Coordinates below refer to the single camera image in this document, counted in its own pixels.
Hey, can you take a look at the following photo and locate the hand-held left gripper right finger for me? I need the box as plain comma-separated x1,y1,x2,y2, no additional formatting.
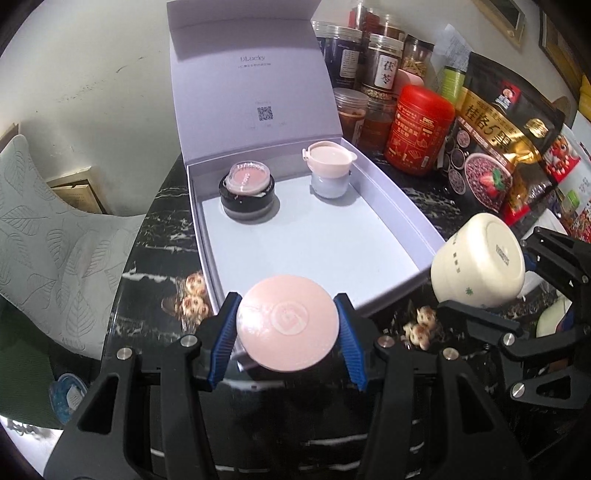
333,292,529,480

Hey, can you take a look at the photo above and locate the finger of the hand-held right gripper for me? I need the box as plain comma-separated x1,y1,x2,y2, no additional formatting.
521,225,591,324
436,299,591,412

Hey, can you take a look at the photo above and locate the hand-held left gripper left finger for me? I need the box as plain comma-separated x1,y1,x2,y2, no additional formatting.
44,292,243,480

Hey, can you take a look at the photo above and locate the cream ceramic cup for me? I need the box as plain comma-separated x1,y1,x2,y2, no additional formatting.
430,212,527,309

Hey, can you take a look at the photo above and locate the pink lidded cosmetic jar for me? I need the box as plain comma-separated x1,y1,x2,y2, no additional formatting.
235,275,340,372

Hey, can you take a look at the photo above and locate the white hinged gift box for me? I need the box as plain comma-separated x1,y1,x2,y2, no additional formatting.
166,0,446,319

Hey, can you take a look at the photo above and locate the black glass cosmetic jar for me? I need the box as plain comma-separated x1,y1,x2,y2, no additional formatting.
218,159,276,219

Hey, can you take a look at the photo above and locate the white cosmetic jar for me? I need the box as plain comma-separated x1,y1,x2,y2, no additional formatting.
302,141,358,199

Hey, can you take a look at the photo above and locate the small brown cookie cluster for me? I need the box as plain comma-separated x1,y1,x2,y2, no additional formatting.
161,271,209,320
401,306,438,348

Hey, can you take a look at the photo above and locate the cream rounded object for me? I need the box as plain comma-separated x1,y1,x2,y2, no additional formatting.
536,295,579,339

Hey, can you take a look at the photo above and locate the red snack packet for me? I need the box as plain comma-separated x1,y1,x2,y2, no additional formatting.
542,130,591,185

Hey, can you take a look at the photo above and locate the black and gold oat bag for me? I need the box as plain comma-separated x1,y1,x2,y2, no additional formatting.
438,51,566,215

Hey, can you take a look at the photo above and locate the blue lidded plastic container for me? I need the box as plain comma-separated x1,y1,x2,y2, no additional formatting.
48,373,89,425

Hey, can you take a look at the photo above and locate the red plastic canister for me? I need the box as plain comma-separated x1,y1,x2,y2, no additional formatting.
384,84,457,177

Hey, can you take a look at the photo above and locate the green tea tin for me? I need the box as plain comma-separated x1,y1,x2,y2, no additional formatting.
438,65,468,112

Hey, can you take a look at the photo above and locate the short jar with amber contents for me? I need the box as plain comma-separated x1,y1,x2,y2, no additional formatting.
362,98,398,152

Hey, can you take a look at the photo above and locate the short jar with peach contents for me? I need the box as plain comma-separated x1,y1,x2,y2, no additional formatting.
333,88,370,139

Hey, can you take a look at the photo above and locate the pink plastic item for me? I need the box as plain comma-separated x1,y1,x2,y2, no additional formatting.
396,68,426,89

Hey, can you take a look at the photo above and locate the white paper receipt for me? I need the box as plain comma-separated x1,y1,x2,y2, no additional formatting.
429,24,472,93

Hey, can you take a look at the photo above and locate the clear jar with yellow sticks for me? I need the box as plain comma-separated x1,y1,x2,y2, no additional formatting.
402,37,435,79

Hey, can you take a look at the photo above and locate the clear jar with white label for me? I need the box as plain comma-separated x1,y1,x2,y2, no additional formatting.
361,33,404,100

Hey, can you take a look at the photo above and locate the clear jar with dark label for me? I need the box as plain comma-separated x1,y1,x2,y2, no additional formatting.
323,24,363,90

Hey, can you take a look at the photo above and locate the clear jar with reddish contents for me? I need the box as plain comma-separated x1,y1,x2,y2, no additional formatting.
365,8,407,42

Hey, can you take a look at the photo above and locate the wooden frame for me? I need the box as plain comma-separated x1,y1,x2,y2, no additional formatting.
46,165,109,215

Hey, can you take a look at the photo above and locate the dark picture frame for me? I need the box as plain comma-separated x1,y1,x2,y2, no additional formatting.
538,7,583,88

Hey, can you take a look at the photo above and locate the gold picture frame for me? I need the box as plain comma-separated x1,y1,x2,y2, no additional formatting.
471,0,527,49

